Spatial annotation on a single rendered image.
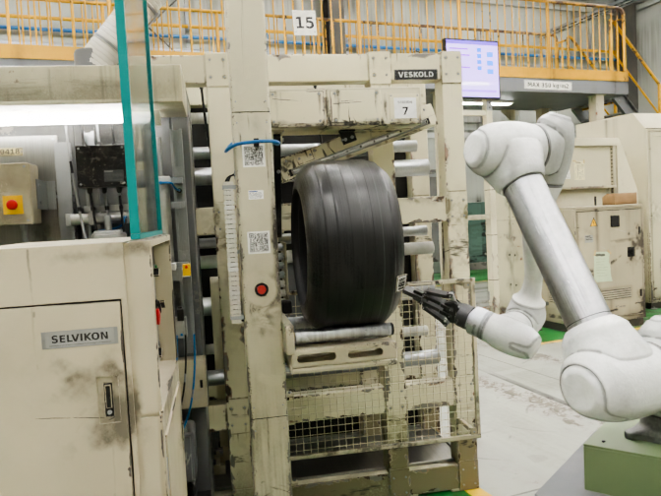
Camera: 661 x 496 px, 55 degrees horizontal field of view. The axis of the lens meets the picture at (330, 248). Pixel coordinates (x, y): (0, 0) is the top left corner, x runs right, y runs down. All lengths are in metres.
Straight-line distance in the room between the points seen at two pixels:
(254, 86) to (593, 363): 1.37
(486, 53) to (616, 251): 2.35
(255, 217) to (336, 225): 0.32
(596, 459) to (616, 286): 5.40
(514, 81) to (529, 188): 7.98
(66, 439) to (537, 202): 1.16
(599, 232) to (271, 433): 5.02
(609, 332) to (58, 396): 1.15
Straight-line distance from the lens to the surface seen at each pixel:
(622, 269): 6.97
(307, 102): 2.45
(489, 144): 1.57
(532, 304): 2.02
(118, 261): 1.37
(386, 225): 1.98
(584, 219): 6.61
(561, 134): 1.73
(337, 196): 2.00
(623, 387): 1.40
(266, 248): 2.13
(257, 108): 2.16
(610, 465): 1.59
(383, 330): 2.15
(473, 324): 1.94
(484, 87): 6.34
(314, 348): 2.09
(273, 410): 2.23
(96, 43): 2.52
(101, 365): 1.40
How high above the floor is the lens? 1.30
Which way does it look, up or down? 3 degrees down
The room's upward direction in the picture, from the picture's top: 3 degrees counter-clockwise
